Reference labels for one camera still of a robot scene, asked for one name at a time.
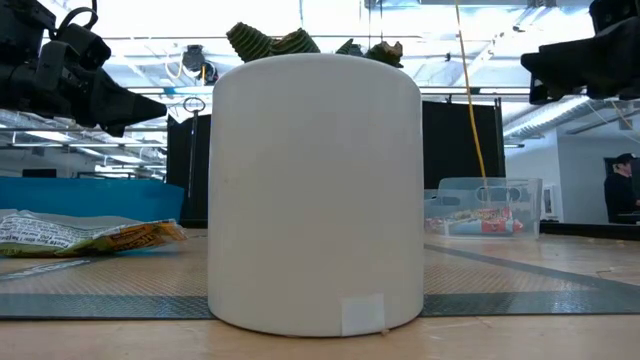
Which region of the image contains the red yellow colourful granola bar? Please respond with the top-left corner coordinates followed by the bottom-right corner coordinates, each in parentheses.
top-left (443, 207), bottom-right (516, 225)

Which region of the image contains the blue orange granola bar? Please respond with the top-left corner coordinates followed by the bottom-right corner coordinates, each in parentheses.
top-left (0, 209), bottom-right (189, 259)

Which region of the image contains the green succulent plant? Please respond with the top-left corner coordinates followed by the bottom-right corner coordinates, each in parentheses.
top-left (225, 21), bottom-right (404, 69)

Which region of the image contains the white square sticker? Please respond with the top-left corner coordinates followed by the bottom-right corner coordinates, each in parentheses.
top-left (340, 293), bottom-right (386, 337)

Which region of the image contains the metal rod with ring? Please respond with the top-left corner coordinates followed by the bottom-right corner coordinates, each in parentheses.
top-left (182, 96), bottom-right (207, 201)

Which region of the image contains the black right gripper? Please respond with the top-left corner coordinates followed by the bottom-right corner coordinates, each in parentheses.
top-left (520, 0), bottom-right (640, 106)

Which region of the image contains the yellow cable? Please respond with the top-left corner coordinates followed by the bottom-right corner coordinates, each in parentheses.
top-left (452, 0), bottom-right (490, 201)

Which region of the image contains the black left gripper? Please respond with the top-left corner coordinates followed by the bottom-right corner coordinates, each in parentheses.
top-left (0, 0), bottom-right (169, 138)

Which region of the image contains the clear plastic bin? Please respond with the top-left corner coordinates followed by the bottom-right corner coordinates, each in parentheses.
top-left (423, 176), bottom-right (544, 241)

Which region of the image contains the black ceiling-hung device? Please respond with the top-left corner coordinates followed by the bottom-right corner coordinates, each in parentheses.
top-left (180, 43), bottom-right (220, 86)

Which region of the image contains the blue red-ended granola bar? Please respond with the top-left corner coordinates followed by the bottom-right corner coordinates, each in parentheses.
top-left (428, 218), bottom-right (526, 237)

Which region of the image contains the teal plastic bin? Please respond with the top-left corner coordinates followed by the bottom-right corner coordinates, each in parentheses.
top-left (0, 175), bottom-right (186, 225)

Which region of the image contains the black divider panel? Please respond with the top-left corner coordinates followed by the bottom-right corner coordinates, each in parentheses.
top-left (166, 98), bottom-right (506, 229)

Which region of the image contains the black aluminium table frame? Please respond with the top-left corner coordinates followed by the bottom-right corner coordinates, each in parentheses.
top-left (178, 217), bottom-right (640, 242)

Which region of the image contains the grey silicone baking mat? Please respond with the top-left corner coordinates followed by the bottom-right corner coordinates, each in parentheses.
top-left (0, 243), bottom-right (640, 321)

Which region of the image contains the white plant pot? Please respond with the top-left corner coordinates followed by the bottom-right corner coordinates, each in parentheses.
top-left (207, 52), bottom-right (425, 338)

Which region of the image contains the person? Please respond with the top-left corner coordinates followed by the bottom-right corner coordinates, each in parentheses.
top-left (603, 152), bottom-right (640, 225)

